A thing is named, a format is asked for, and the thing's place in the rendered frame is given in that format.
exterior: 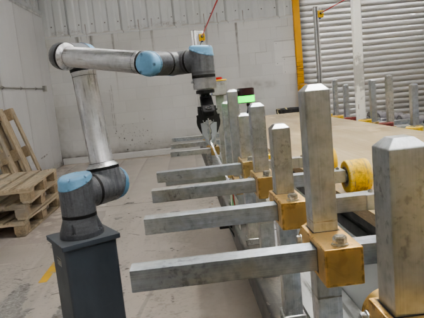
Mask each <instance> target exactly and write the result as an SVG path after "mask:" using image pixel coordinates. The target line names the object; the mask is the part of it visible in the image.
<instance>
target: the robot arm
mask: <svg viewBox="0 0 424 318"><path fill-rule="evenodd" d="M48 57H49V61H50V63H51V64H52V65H53V66H54V67H55V68H57V69H60V70H66V71H68V70H69V71H70V74H71V77H72V81H73V86H74V92H75V95H76V101H77V105H78V110H79V116H80V120H81V126H82V129H83V135H84V139H85V144H86V150H87V154H88V159H89V162H90V164H89V166H88V167H87V169H86V171H80V172H73V173H70V174H66V175H63V176H61V177H59V179H58V181H57V186H58V188H57V190H58V193H59V201H60V206H61V214H62V225H61V230H60V239H61V240H63V241H79V240H86V239H91V238H93V237H97V236H99V235H101V234H102V233H103V232H104V229H103V225H102V222H101V221H100V219H99V217H98V215H97V208H96V206H99V205H101V204H105V203H107V202H110V201H113V200H117V199H119V198H120V197H122V196H124V195H125V194H126V193H127V191H128V189H129V176H128V174H127V172H126V171H125V170H124V169H122V168H121V167H119V163H118V162H116V161H115V160H114V159H113V156H112V150H111V146H110V140H109V134H108V131H107V125H106V121H105V116H104V112H103V106H102V100H101V96H100V90H99V87H98V81H97V76H96V70H103V71H115V72H122V73H135V74H142V75H143V76H148V77H152V76H176V75H180V74H189V73H192V80H193V81H192V82H191V84H193V89H194V90H197V91H196V94H200V95H201V96H200V102H201V106H200V107H197V113H198V115H197V116H196V117H197V126H198V128H199V130H200V132H201V134H202V135H203V138H204V139H205V141H206V142H207V143H208V144H209V145H210V143H209V134H208V125H207V124H205V123H204V122H206V120H211V121H213V122H212V123H211V124H210V125H209V126H210V129H211V142H212V143H214V142H215V139H216V135H217V133H218V130H219V127H220V114H217V111H216V110H217V108H216V105H214V103H213V99H212V96H211V95H210V93H214V92H215V89H214V88H216V87H217V86H216V76H215V62H214V54H213V48H212V46H210V45H190V46H189V50H182V51H177V52H168V51H151V50H140V51H135V50H115V49H96V48H94V46H92V45H90V44H86V43H83V42H80V43H67V42H58V43H56V44H54V45H53V46H52V47H51V48H50V49H49V53H48ZM203 121H204V122H203Z"/></svg>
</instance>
